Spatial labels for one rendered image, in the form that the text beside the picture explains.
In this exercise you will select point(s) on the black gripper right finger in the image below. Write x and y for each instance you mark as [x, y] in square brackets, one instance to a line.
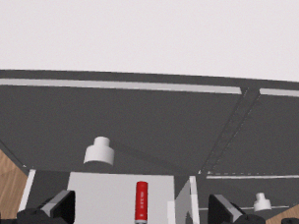
[220, 209]

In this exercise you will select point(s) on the red aa battery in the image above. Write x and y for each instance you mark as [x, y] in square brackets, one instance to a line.
[141, 209]

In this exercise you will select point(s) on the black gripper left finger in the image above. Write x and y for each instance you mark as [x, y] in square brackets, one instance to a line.
[61, 206]

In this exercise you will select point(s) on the grey chest of drawers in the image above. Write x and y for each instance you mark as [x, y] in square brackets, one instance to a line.
[251, 44]

